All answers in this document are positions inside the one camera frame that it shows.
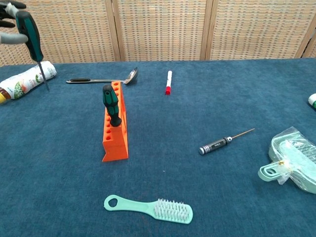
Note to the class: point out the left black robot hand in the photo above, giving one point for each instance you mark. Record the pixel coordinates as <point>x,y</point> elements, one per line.
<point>12,38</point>

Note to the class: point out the long teal black screwdriver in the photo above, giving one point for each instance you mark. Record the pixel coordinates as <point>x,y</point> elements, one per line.
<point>30,34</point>

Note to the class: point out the short green black screwdriver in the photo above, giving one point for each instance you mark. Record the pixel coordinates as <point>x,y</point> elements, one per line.
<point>112,106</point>

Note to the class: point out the orange tool rack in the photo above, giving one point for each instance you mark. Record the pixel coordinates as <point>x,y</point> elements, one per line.
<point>117,150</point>

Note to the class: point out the white printed bottle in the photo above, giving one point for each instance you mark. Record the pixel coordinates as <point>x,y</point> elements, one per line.
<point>27,80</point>

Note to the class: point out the woven folding screen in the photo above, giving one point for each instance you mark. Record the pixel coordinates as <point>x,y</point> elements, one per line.
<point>160,24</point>

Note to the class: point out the white marker red cap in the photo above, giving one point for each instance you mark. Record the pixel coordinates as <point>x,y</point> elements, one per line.
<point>169,84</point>

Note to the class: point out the blue table cloth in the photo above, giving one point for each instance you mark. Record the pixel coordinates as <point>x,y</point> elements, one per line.
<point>172,172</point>

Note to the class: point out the mint green scrub brush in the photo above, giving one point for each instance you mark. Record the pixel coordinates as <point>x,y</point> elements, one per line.
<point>138,207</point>

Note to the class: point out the black precision screwdriver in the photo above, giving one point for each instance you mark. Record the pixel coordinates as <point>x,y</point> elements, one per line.
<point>214,145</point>

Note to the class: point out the white green bottle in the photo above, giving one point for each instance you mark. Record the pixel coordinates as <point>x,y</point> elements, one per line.
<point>313,100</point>

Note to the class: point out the mint dustpan in plastic bag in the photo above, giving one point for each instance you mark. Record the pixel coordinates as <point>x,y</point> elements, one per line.
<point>298,168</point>

